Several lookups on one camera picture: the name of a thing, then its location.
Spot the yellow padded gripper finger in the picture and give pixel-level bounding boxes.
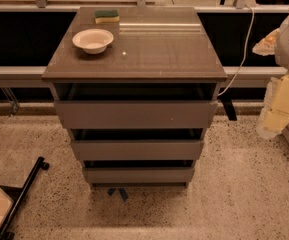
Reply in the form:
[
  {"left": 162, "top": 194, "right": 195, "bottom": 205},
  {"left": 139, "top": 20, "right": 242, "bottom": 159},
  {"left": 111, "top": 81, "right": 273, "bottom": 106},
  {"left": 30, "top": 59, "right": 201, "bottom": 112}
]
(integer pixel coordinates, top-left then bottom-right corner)
[
  {"left": 256, "top": 74, "right": 289, "bottom": 139},
  {"left": 252, "top": 29, "right": 279, "bottom": 56}
]

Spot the white bowl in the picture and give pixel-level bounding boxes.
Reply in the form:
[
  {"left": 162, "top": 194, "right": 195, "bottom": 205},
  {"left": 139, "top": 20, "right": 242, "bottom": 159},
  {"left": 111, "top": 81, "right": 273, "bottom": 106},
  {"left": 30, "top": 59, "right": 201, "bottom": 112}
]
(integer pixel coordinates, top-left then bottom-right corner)
[{"left": 72, "top": 29, "right": 114, "bottom": 55}]

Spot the grey bottom drawer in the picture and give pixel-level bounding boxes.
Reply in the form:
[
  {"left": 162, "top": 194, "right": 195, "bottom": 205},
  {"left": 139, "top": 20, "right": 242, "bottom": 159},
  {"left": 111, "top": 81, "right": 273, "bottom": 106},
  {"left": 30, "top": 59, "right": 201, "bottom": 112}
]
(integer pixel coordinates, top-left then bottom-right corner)
[{"left": 82, "top": 167, "right": 195, "bottom": 184}]

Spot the metal rail barrier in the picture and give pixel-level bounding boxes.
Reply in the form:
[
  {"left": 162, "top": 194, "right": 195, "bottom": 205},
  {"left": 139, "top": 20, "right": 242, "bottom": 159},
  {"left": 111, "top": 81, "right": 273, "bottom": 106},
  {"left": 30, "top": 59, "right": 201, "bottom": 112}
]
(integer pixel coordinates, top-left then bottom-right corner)
[{"left": 0, "top": 66, "right": 287, "bottom": 88}]

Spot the blue floor tape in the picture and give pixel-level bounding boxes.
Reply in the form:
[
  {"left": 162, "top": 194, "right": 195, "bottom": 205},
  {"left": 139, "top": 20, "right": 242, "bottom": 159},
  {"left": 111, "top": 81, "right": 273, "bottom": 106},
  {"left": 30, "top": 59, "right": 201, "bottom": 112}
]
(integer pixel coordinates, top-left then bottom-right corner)
[{"left": 106, "top": 187, "right": 129, "bottom": 203}]

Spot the grey drawer cabinet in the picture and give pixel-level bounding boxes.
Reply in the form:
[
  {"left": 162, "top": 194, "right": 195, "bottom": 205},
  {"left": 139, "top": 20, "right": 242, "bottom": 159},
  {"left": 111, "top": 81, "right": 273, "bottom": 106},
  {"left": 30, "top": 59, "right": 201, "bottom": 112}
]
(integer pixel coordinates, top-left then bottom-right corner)
[{"left": 41, "top": 6, "right": 228, "bottom": 189}]

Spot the black stand leg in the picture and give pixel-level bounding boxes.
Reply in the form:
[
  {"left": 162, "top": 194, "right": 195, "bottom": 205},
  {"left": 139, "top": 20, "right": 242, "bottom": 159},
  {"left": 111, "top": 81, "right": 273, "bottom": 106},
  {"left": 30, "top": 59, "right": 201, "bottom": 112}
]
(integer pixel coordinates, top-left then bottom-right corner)
[{"left": 0, "top": 157, "right": 50, "bottom": 240}]

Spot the green yellow sponge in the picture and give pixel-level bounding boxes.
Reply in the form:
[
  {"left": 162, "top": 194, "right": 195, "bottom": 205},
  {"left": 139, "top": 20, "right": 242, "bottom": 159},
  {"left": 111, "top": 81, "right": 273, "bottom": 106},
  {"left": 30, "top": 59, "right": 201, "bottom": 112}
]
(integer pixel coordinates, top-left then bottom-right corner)
[{"left": 95, "top": 10, "right": 119, "bottom": 24}]

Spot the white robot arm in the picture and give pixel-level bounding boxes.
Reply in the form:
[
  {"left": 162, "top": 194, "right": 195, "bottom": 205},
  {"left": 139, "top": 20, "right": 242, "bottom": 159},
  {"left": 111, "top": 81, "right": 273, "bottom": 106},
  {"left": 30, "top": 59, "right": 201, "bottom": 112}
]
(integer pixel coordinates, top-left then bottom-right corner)
[{"left": 252, "top": 16, "right": 289, "bottom": 139}]

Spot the white cable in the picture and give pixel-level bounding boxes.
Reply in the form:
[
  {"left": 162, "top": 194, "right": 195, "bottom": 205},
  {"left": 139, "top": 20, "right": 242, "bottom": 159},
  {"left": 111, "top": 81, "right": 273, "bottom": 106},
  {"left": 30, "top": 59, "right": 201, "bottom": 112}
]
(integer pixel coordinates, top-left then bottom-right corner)
[{"left": 217, "top": 4, "right": 256, "bottom": 97}]

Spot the grey top drawer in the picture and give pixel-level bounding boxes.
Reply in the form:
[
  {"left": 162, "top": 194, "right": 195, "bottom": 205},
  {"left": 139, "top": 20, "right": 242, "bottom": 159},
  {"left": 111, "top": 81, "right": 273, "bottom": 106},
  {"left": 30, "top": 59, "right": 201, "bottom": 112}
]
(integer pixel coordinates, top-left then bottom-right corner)
[{"left": 53, "top": 83, "right": 219, "bottom": 130}]

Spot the grey drawer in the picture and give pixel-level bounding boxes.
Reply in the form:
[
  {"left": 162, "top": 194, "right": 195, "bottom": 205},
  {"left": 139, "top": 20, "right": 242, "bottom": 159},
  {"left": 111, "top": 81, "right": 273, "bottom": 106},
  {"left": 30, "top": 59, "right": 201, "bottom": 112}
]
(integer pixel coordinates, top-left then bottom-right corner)
[
  {"left": 71, "top": 129, "right": 204, "bottom": 160},
  {"left": 53, "top": 83, "right": 219, "bottom": 130},
  {"left": 82, "top": 167, "right": 195, "bottom": 184}
]

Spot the black bracket right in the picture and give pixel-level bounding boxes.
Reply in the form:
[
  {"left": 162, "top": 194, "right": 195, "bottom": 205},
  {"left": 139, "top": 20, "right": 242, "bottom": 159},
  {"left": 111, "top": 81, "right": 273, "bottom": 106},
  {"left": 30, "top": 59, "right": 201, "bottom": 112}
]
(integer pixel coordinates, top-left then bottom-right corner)
[{"left": 219, "top": 90, "right": 237, "bottom": 121}]

